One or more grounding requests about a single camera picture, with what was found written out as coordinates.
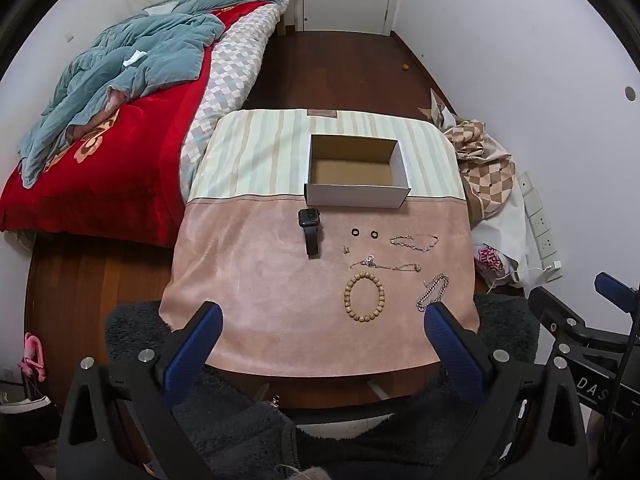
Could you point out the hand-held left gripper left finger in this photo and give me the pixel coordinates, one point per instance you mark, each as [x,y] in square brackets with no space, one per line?
[192,355]

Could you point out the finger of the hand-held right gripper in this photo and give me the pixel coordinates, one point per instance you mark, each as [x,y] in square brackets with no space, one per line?
[620,287]
[555,310]

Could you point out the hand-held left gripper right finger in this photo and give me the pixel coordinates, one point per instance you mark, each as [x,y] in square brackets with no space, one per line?
[455,355]

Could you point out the black smartwatch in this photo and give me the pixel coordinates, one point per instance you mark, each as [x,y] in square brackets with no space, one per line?
[311,230]

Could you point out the white cardboard box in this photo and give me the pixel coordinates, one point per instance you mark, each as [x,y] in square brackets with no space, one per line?
[355,180]

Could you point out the red and white plastic bag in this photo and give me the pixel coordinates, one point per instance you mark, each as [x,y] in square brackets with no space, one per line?
[492,260]

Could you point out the pink and striped table mat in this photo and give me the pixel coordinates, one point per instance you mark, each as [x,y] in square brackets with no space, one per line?
[260,270]

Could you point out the beige checkered cloth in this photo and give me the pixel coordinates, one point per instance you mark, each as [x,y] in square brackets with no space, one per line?
[480,170]

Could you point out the pink slippers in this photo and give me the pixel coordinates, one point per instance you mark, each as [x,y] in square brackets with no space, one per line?
[32,360]

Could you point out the bed with red blanket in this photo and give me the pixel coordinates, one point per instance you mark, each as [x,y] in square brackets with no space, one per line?
[125,160]

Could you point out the cardboard scraps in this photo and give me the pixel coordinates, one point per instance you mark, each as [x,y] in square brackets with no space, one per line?
[437,107]

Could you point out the checkered bedsheet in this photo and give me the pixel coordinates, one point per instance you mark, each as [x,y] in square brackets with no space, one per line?
[235,75]

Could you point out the white paper tag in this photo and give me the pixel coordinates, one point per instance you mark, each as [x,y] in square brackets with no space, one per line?
[133,58]

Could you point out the teal quilt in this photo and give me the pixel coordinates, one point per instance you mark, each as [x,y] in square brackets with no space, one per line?
[150,55]

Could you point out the white wall sockets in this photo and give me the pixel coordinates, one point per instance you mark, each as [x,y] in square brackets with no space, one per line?
[540,225]

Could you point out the round grey wall cap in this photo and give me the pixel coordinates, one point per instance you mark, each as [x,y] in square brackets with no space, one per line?
[630,92]

